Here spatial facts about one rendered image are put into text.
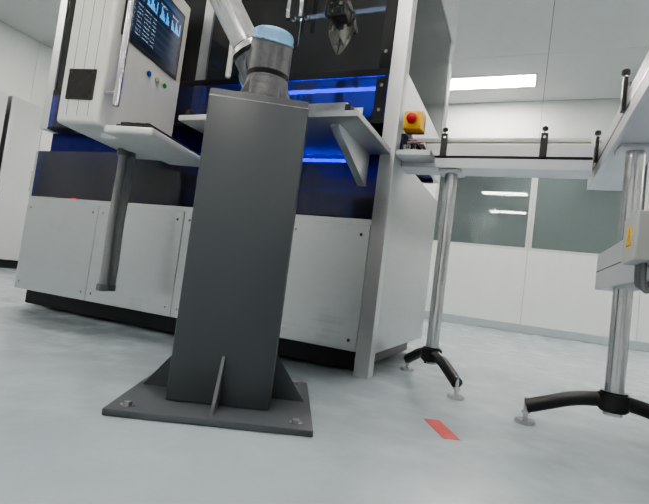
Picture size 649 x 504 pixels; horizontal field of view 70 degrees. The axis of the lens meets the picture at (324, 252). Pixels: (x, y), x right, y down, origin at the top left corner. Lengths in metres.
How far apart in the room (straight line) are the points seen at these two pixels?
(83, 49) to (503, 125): 5.50
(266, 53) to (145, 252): 1.32
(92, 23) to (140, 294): 1.16
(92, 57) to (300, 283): 1.15
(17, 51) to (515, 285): 6.91
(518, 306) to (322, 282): 4.66
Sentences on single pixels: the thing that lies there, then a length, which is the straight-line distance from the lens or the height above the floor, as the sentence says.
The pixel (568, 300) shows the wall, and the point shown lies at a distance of 6.33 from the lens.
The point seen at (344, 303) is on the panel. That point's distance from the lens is 1.82.
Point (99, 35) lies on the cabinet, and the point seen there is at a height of 1.14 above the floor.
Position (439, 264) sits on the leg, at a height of 0.46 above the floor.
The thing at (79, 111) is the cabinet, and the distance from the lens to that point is 1.99.
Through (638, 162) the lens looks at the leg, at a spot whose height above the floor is 0.79.
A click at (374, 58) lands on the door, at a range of 2.04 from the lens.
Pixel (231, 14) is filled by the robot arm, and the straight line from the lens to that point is 1.55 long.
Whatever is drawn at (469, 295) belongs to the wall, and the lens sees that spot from 6.33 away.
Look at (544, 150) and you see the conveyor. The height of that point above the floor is 0.91.
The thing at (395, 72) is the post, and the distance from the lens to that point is 1.97.
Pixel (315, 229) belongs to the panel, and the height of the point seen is 0.55.
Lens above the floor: 0.35
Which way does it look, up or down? 3 degrees up
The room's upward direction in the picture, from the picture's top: 7 degrees clockwise
